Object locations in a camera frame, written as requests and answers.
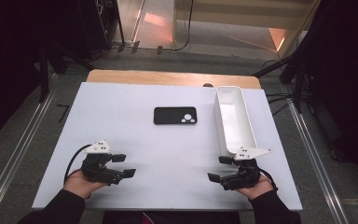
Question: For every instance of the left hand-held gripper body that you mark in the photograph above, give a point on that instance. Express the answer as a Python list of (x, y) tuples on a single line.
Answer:
[(98, 169)]

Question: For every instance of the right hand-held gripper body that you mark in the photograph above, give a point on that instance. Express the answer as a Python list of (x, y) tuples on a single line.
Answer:
[(245, 174)]

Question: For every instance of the white plastic bin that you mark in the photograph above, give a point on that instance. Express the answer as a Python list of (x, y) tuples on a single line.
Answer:
[(234, 124)]

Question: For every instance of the person's right hand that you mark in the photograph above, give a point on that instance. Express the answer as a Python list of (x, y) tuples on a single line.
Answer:
[(258, 189)]

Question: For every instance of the person's left hand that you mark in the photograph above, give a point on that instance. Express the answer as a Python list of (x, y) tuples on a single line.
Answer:
[(79, 186)]

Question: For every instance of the white board sheet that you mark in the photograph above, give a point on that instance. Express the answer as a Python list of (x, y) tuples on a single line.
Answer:
[(155, 155)]

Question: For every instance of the wooden table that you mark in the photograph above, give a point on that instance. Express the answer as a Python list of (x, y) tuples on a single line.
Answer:
[(167, 77)]

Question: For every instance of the black metal stand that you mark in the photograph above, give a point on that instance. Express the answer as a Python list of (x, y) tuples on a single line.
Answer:
[(295, 71), (43, 74)]

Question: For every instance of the black equipment cabinet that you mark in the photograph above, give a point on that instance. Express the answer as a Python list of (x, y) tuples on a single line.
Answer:
[(96, 28)]

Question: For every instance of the beige wooden panel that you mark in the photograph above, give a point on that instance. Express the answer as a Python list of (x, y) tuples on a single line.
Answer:
[(242, 14)]

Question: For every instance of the metal floor rail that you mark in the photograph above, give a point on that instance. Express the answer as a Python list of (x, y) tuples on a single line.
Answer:
[(18, 155), (320, 165)]

